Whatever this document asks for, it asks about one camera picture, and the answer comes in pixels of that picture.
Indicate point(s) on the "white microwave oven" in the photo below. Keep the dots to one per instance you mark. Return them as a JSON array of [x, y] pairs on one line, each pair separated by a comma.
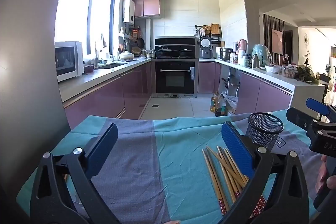
[[67, 60]]

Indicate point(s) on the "black stove hood unit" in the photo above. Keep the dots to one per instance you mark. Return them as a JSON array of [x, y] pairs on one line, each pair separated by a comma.
[[174, 41]]

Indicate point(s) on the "oil bottles on floor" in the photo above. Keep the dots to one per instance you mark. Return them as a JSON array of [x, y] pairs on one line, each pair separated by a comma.
[[220, 107]]

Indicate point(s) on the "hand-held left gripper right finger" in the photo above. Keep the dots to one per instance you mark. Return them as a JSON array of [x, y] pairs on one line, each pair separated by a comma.
[[236, 148]]

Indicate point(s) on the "white water heater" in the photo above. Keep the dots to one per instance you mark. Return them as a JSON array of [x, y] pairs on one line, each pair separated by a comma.
[[128, 11]]

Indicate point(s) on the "grey refrigerator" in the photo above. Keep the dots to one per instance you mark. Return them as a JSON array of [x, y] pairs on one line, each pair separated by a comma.
[[26, 56]]

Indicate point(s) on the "green leafy vegetables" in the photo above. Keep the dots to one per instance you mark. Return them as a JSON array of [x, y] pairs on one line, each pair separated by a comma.
[[305, 75]]

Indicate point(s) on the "white casserole pot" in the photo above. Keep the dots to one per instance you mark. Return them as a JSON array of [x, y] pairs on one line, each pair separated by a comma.
[[126, 55]]

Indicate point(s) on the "yellow oil bottle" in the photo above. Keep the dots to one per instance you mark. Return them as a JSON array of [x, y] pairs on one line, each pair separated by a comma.
[[214, 103]]

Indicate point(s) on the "black frying pan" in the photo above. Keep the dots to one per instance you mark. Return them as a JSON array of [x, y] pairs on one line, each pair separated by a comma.
[[141, 43]]

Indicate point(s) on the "steel kettle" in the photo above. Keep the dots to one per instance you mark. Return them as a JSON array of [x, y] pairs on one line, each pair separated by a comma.
[[151, 54]]

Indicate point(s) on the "black lidded wok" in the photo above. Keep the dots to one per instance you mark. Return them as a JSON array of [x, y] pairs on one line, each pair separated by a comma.
[[186, 52], [164, 50]]

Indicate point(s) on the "person's right hand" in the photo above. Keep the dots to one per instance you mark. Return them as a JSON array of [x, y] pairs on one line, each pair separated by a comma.
[[322, 171]]

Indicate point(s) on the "pink thermos jug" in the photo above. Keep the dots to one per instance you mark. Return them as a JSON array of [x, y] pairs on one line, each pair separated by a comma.
[[242, 47]]

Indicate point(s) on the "mint green appliance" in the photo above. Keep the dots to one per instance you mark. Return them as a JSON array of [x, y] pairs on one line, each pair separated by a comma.
[[260, 54]]

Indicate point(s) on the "bunch of wooden chopsticks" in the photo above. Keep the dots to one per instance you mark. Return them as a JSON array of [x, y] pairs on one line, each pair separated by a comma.
[[223, 174]]

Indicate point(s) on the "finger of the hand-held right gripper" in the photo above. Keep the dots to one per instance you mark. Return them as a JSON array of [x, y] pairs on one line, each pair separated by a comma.
[[296, 116], [316, 106]]

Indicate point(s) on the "grey rice cooker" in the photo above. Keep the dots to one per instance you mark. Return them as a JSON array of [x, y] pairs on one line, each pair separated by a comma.
[[204, 48]]

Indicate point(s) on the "pink lower kitchen cabinets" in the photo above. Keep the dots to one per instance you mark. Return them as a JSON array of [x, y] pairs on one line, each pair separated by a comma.
[[105, 98], [252, 92]]

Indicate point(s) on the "steel bottle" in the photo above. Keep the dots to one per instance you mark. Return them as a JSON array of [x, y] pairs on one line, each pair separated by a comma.
[[255, 61]]

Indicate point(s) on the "striped wall panel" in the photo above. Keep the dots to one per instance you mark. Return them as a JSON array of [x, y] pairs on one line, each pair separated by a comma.
[[267, 29]]

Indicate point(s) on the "steel kitchen faucet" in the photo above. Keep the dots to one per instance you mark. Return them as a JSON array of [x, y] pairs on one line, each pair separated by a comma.
[[97, 53]]

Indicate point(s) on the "white plastic bag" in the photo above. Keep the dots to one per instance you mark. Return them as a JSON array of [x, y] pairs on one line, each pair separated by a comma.
[[232, 106]]

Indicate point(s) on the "steel cooking pot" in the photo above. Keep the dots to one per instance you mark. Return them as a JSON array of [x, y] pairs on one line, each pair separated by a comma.
[[225, 54]]

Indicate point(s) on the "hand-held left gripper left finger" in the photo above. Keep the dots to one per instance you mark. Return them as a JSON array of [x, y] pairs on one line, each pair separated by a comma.
[[105, 145]]

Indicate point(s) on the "teal and grey tablecloth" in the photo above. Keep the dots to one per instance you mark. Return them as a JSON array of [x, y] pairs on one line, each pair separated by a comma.
[[170, 161]]

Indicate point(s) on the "black mesh pen holder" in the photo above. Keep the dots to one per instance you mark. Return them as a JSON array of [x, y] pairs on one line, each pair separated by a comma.
[[263, 134]]

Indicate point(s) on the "clear egg container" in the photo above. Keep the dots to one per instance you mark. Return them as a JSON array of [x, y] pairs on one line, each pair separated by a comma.
[[289, 72]]

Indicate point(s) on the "kitchen window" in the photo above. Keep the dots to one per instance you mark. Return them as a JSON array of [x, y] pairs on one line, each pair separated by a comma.
[[76, 16]]

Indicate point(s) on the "black built-in oven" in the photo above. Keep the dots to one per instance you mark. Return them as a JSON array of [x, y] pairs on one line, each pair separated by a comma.
[[174, 77]]

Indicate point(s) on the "dark bowl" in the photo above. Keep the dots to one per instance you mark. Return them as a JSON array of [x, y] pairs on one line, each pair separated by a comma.
[[88, 69]]

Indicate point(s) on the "pink wall cabinet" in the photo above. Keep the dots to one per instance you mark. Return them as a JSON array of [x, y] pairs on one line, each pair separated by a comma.
[[147, 5]]

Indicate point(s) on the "pink wall picture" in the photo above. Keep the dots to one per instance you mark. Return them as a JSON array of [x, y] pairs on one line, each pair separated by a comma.
[[277, 41]]

